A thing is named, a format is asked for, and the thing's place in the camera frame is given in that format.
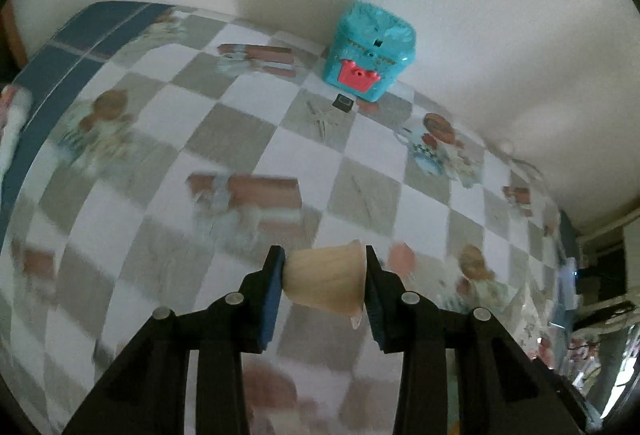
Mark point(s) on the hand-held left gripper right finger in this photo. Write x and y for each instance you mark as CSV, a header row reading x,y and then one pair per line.
x,y
375,310

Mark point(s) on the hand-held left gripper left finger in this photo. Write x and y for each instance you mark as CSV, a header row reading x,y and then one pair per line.
x,y
272,300

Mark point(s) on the orange jelly cup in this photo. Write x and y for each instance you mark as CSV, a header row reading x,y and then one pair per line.
x,y
325,280

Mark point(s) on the small black square tag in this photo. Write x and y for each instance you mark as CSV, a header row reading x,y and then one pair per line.
x,y
343,102

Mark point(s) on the black power adapter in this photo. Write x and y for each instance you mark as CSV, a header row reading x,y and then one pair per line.
x,y
587,282

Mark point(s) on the white shelf unit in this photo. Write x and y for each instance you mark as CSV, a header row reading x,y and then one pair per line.
x,y
610,235

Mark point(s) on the teal toy box red crown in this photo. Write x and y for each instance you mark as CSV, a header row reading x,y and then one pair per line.
x,y
370,40

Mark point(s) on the white round wall plug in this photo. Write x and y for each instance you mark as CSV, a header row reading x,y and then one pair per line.
x,y
506,147

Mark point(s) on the brown wooden frame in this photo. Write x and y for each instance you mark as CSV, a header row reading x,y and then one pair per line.
x,y
10,35

